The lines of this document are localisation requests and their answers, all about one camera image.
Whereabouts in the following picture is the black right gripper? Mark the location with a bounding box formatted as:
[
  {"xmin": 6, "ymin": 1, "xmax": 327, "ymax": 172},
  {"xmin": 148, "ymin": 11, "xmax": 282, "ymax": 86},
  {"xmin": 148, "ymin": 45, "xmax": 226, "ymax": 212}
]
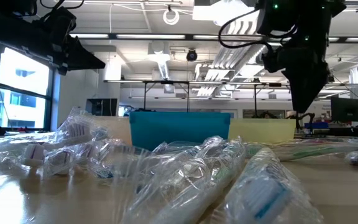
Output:
[{"xmin": 262, "ymin": 43, "xmax": 331, "ymax": 113}]

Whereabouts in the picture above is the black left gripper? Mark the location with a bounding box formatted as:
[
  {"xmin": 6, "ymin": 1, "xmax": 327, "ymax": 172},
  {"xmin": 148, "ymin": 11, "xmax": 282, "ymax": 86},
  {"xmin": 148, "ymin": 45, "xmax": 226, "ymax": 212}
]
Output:
[{"xmin": 44, "ymin": 14, "xmax": 106, "ymax": 77}]

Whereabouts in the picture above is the blue storage box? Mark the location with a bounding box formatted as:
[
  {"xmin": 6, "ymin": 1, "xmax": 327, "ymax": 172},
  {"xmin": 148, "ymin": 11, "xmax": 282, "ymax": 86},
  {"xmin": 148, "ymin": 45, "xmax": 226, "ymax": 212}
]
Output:
[{"xmin": 304, "ymin": 121, "xmax": 329, "ymax": 130}]

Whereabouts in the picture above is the black computer monitor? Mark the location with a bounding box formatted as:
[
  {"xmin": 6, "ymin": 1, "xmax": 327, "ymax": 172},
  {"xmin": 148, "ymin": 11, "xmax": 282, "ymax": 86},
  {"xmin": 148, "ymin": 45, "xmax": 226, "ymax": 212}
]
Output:
[{"xmin": 330, "ymin": 96, "xmax": 358, "ymax": 123}]

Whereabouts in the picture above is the yellow plastic bin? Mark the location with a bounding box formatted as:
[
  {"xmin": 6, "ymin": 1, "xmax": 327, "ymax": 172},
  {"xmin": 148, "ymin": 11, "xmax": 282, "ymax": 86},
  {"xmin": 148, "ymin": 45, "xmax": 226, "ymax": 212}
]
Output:
[{"xmin": 227, "ymin": 118, "xmax": 296, "ymax": 144}]

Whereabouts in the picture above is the orange plastic bin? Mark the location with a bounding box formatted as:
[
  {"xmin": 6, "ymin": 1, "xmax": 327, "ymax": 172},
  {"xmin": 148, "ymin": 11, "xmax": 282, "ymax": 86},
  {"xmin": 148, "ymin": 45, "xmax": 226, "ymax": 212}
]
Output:
[{"xmin": 91, "ymin": 115, "xmax": 133, "ymax": 146}]

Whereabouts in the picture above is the white ceiling light panel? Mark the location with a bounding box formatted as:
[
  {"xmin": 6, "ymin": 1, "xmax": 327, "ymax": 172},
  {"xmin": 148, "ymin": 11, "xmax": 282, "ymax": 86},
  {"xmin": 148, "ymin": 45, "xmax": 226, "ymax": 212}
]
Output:
[{"xmin": 192, "ymin": 0, "xmax": 262, "ymax": 22}]

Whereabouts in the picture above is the small teal plastic bin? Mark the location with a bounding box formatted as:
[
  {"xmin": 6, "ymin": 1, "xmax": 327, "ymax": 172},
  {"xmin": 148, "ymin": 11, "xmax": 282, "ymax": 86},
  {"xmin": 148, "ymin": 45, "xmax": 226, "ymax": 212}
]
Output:
[{"xmin": 129, "ymin": 111, "xmax": 231, "ymax": 150}]

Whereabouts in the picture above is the large window dark frame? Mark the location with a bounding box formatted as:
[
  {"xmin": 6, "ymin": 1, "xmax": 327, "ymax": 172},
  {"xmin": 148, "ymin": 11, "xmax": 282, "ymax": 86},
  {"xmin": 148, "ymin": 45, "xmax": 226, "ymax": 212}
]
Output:
[{"xmin": 0, "ymin": 46, "xmax": 55, "ymax": 131}]

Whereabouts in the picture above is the silver ventilation duct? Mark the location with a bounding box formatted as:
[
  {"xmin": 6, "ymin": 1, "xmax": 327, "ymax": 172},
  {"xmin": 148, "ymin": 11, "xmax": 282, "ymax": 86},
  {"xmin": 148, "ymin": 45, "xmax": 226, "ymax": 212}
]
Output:
[{"xmin": 147, "ymin": 42, "xmax": 171, "ymax": 80}]

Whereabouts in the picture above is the black metal gantry frame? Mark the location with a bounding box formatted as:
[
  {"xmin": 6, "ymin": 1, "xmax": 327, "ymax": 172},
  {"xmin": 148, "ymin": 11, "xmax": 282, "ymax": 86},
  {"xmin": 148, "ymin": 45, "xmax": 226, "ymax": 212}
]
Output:
[{"xmin": 141, "ymin": 80, "xmax": 300, "ymax": 119}]

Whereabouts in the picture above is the white coiled ceiling cable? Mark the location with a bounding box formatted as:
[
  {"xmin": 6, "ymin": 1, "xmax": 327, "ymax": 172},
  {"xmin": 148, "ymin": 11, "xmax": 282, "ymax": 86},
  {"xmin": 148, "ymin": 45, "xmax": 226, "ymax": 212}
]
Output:
[{"xmin": 162, "ymin": 8, "xmax": 181, "ymax": 26}]

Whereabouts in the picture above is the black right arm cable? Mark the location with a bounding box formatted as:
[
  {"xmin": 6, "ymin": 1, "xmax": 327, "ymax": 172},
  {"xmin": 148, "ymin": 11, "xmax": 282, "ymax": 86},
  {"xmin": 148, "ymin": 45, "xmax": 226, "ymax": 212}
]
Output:
[{"xmin": 218, "ymin": 8, "xmax": 275, "ymax": 52}]

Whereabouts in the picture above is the black ceiling dome camera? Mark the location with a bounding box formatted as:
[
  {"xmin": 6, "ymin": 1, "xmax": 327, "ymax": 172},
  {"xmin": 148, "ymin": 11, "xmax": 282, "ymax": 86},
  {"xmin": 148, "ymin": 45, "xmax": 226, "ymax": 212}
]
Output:
[{"xmin": 185, "ymin": 49, "xmax": 199, "ymax": 63}]

